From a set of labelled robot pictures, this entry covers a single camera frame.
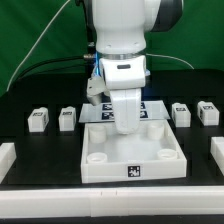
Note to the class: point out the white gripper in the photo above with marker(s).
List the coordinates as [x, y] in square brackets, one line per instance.
[124, 80]

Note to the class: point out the white square tabletop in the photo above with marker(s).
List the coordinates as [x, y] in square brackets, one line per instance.
[152, 152]

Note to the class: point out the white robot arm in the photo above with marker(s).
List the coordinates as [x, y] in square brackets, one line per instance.
[120, 26]

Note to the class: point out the black vertical pole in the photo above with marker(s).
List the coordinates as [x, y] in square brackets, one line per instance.
[89, 26]

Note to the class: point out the white marker sheet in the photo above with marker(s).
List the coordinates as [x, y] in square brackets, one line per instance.
[150, 110]

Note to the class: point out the white left obstacle bar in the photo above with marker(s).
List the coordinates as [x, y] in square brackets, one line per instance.
[7, 158]

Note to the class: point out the white obstacle bar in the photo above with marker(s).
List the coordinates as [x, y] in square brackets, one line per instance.
[7, 158]
[102, 202]
[217, 151]

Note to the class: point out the green backdrop curtain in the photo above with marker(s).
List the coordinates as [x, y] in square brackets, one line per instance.
[37, 30]

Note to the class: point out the white front obstacle bar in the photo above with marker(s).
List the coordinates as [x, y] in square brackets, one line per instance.
[102, 202]

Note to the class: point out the white right obstacle bar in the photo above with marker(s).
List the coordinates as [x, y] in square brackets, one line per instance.
[217, 151]

